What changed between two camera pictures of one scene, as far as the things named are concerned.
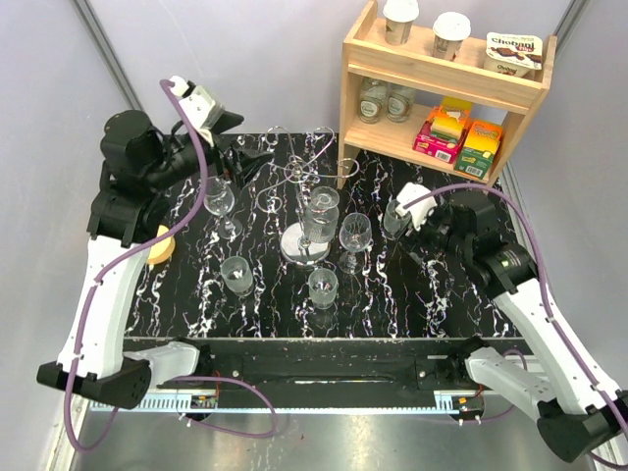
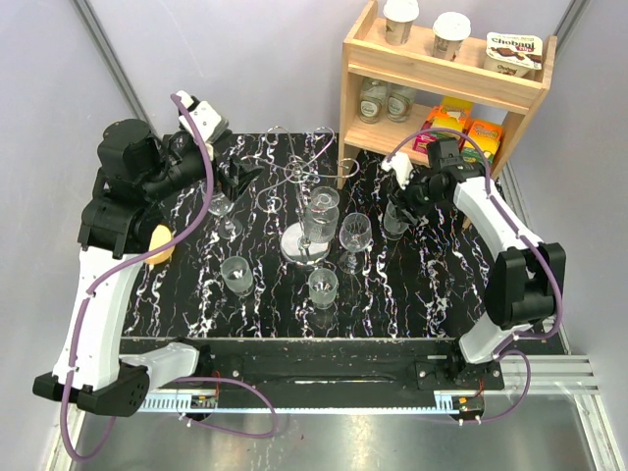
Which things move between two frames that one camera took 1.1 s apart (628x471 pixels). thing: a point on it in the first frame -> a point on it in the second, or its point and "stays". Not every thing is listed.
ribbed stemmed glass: (321, 219) stays
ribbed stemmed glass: (391, 224) stays
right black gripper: (410, 235) -> (401, 199)
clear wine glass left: (219, 198) stays
